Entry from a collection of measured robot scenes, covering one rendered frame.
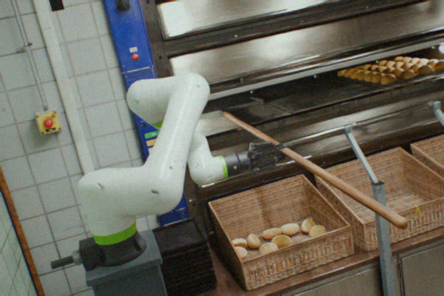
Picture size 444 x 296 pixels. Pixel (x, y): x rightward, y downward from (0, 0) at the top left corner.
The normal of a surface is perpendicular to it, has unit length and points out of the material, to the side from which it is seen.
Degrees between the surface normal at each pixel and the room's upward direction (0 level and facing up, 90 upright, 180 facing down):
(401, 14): 70
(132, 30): 90
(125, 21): 90
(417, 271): 91
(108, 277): 90
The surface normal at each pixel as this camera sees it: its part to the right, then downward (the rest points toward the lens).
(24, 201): 0.26, 0.23
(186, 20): 0.18, -0.11
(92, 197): -0.29, 0.30
